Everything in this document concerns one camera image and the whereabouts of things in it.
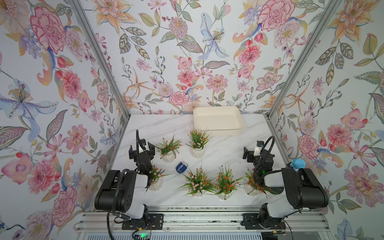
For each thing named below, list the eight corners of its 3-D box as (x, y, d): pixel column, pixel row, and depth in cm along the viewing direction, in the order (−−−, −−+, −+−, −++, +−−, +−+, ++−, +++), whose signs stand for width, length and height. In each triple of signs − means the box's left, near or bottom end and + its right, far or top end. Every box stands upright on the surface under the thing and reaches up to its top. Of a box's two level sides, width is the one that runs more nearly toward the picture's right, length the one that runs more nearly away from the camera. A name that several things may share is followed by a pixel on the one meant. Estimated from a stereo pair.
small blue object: (174, 170, 93) (174, 168, 91) (180, 161, 97) (180, 160, 95) (182, 175, 91) (182, 173, 89) (188, 166, 95) (188, 164, 93)
